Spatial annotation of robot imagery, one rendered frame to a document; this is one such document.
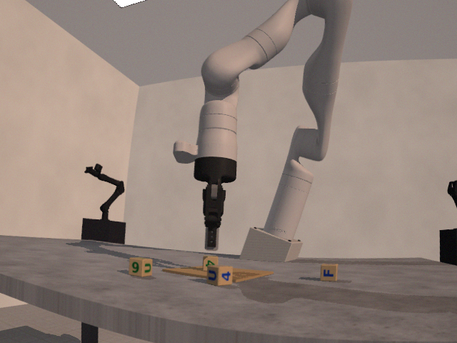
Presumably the tan flat mat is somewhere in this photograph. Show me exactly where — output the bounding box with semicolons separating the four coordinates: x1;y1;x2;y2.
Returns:
162;266;273;282

